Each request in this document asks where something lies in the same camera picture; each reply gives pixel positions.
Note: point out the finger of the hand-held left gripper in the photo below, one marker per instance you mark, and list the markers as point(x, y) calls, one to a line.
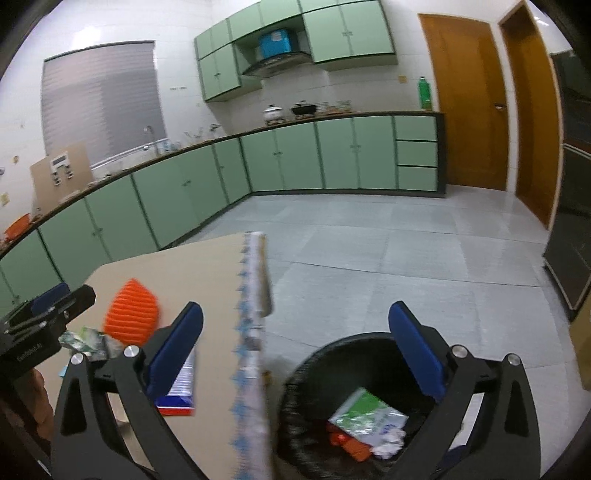
point(78, 297)
point(51, 294)

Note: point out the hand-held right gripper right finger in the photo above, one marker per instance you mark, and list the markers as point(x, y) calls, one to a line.
point(415, 350)

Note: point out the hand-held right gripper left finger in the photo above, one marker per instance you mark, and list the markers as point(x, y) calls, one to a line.
point(178, 350)

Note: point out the blue white striped packet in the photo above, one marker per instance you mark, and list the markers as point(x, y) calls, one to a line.
point(182, 392)

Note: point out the green silver wrapper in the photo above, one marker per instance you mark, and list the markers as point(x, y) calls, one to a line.
point(87, 341)

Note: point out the large orange foam fruit net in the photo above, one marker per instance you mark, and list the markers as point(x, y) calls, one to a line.
point(129, 309)

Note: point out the white green plastic bag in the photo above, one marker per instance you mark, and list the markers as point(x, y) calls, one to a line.
point(364, 410)

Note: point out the white tissue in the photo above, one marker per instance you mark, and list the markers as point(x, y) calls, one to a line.
point(388, 445)

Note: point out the black trash bin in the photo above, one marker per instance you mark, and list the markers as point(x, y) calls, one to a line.
point(314, 383)

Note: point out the small orange foam fruit net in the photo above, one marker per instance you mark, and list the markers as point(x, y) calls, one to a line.
point(355, 450)

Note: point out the person's left forearm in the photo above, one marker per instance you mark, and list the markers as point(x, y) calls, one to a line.
point(37, 401)

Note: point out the orange basket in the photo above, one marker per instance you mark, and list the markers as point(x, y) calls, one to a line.
point(18, 226)

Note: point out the floral undercloth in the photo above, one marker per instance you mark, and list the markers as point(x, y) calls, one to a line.
point(251, 369)

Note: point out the cardboard box with scale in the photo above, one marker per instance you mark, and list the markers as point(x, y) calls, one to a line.
point(46, 184)

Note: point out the black glass cabinet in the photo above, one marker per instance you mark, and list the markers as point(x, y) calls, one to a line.
point(572, 230)

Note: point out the utensil holder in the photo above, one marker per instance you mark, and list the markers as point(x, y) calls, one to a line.
point(195, 135)

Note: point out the grey window blind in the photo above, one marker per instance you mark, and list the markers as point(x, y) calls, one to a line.
point(101, 97)

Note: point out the green lower cabinets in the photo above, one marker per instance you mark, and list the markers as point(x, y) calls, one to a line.
point(295, 157)

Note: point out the green cabinets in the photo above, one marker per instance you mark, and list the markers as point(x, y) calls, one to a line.
point(351, 32)
point(295, 157)

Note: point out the narrow wooden door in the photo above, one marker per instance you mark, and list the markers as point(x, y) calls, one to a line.
point(531, 138)

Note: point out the wide wooden door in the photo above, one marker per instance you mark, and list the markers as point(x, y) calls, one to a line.
point(466, 101)

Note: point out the white pot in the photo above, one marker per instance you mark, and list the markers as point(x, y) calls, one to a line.
point(273, 114)

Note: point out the glass container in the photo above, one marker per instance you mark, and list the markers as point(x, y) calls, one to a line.
point(342, 106)

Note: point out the green bottle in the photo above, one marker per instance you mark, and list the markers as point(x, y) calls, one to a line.
point(425, 94)

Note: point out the black wok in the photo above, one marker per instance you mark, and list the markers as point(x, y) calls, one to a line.
point(304, 109)

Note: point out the range hood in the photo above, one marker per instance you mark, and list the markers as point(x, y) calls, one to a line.
point(277, 64)

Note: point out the blue box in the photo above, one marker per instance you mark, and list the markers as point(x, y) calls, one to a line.
point(275, 44)

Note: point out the green upper cabinets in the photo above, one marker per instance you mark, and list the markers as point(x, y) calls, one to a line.
point(351, 32)

